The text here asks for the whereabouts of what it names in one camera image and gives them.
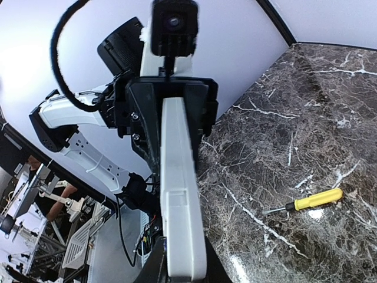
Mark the black left corner post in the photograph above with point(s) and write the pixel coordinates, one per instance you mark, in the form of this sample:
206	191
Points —
277	21

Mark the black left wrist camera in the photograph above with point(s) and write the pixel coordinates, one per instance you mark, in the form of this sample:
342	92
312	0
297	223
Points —
174	28

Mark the white remote control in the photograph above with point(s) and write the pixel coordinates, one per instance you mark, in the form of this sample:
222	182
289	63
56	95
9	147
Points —
179	197

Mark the white slotted cable duct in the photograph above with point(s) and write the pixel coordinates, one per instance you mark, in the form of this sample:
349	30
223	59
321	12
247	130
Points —
77	248

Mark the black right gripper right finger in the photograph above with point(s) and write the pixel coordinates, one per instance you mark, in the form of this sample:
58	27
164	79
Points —
216	272

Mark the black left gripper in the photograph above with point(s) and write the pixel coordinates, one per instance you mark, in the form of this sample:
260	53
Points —
154	108

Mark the yellow handled screwdriver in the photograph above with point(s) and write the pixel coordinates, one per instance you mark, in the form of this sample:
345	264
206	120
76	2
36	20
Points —
312	201

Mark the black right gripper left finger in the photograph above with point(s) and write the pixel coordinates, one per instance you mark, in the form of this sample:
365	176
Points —
155	269

